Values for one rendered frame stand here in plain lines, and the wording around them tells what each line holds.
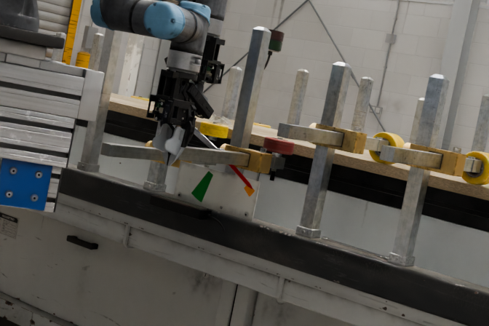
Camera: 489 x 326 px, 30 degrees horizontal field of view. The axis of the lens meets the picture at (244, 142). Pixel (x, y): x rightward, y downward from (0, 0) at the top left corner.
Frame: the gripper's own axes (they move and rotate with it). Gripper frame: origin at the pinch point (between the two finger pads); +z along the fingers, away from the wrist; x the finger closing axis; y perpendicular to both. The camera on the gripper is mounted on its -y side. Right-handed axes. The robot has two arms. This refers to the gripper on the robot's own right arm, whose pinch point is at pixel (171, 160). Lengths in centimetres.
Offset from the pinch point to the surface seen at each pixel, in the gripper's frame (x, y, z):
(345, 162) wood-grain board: 16, -50, -6
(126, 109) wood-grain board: -63, -50, -6
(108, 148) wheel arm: -24.0, -4.7, 1.6
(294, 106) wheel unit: -59, -138, -17
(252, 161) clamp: 2.8, -27.9, -2.0
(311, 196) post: 21.0, -28.6, 2.9
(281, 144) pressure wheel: 2.8, -39.4, -7.0
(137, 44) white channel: -134, -126, -30
